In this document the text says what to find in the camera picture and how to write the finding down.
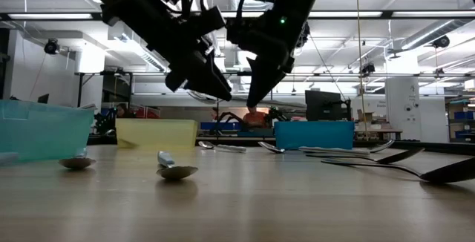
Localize shelf with blue bins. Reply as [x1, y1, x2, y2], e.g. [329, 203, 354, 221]
[445, 98, 475, 143]

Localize black metal stand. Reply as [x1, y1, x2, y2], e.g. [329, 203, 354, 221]
[75, 71, 133, 108]

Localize wooden background table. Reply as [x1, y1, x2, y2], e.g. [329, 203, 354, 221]
[354, 128, 404, 142]

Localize dark metal spoon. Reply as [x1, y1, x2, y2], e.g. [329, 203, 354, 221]
[321, 156, 475, 184]
[306, 147, 425, 165]
[356, 139, 395, 154]

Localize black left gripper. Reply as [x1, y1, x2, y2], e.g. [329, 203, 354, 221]
[102, 0, 233, 102]

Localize yellow translucent plastic bin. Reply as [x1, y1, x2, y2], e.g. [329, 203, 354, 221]
[115, 118, 199, 150]

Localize spoon with light-blue handle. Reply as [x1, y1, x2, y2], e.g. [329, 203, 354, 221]
[58, 147, 96, 171]
[155, 151, 200, 181]

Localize black monitor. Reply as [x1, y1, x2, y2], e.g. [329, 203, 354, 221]
[304, 89, 352, 122]

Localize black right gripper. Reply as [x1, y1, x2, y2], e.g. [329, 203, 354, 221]
[226, 11, 311, 108]

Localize blue plastic bin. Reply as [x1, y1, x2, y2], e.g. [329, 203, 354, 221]
[274, 120, 356, 151]

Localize spoon with patterned handle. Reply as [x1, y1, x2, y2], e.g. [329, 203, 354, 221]
[197, 140, 247, 154]
[258, 140, 372, 157]

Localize green translucent plastic bin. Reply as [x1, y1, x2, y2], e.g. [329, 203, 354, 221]
[0, 99, 96, 163]

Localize black aluminium table frame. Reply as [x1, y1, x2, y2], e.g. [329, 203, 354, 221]
[87, 134, 475, 157]

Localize white square pillar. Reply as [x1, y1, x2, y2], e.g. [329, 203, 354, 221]
[384, 76, 422, 142]

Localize cardboard box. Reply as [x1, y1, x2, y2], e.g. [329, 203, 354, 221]
[356, 108, 376, 123]

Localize silver ceiling duct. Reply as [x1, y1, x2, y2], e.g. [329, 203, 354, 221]
[400, 19, 475, 52]

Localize long ceiling light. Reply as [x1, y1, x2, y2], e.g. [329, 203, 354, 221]
[7, 13, 94, 21]
[307, 10, 383, 18]
[393, 10, 475, 18]

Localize red storage bins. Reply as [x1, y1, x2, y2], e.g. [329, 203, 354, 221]
[128, 105, 161, 120]

